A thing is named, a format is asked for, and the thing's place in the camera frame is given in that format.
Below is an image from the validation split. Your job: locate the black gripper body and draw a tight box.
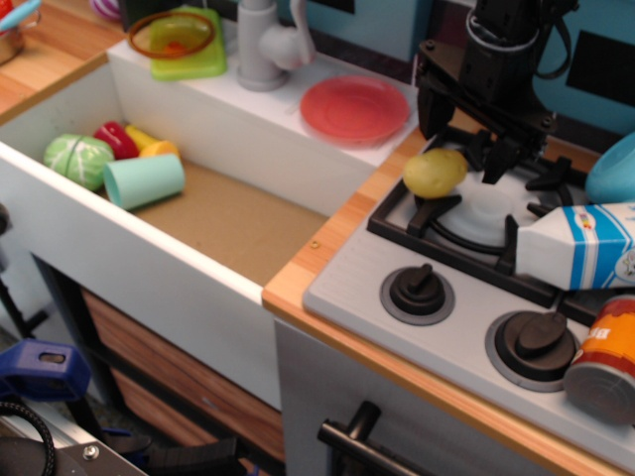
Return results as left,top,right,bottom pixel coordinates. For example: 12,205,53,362
417,34,556,152

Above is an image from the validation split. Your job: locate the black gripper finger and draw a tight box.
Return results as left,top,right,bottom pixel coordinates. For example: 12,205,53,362
482,136,525,184
418,82,454,139

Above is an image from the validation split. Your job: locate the yellow toy potato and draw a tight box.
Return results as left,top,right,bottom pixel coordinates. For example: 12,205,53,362
403,148,468,199

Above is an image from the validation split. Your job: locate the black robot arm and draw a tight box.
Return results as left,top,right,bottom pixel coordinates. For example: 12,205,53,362
417,1,578,184

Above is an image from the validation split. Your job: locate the red plastic plate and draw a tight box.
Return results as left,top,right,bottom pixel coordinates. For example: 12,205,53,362
300,75,410,146

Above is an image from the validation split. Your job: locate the light blue bowl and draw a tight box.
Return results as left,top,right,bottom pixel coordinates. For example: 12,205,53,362
585,133,634,203

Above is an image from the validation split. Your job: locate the white blue milk carton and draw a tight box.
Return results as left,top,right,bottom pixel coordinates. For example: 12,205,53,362
515,202,634,291

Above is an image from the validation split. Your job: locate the left black stove knob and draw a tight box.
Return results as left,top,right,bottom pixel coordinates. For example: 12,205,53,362
388,264,445,316

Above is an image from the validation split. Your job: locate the black stove knob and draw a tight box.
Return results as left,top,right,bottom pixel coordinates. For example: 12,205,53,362
487,310,578,384
388,264,445,316

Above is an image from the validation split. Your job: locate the grey toy faucet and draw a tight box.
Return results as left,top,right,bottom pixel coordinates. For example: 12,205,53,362
237,0,317,92

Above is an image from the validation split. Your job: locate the right black stove knob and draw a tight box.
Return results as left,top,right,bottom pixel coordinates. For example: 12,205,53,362
487,310,578,384

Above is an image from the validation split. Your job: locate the green plastic container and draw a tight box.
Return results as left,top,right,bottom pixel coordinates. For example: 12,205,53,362
150,6,227,81

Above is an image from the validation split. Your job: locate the orange toy can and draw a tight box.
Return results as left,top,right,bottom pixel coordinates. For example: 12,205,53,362
564,295,634,425

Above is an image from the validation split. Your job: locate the white toy sink basin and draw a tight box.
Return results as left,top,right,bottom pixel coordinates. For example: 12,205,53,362
1,24,417,407

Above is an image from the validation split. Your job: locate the orange toy fruit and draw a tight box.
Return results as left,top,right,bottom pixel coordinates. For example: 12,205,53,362
139,141,181,158

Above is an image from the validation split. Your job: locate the orange transparent bowl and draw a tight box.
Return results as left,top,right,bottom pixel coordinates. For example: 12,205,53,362
127,11,216,60

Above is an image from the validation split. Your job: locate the yellow toy banana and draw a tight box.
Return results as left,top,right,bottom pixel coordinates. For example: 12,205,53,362
124,124,159,151

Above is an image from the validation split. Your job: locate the mint green plastic cup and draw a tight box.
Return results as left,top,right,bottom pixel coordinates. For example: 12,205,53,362
103,154,186,210

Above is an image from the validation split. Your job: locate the red toy pepper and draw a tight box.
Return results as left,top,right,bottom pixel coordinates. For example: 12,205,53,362
93,121,139,160

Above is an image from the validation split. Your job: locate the pink striped toy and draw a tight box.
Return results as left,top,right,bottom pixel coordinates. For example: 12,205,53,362
88,0,121,22

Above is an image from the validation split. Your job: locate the green toy cabbage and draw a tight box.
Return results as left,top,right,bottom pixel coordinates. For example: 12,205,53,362
43,134,115,191

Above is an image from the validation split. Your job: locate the small metal pot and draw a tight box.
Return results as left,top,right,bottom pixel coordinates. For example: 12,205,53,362
1,9,42,64

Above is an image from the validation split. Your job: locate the blue clamp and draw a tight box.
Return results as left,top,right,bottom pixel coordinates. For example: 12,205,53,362
1,338,91,402

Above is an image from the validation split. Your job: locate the black oven door handle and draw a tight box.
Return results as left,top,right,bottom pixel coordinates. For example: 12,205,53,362
317,401,429,475

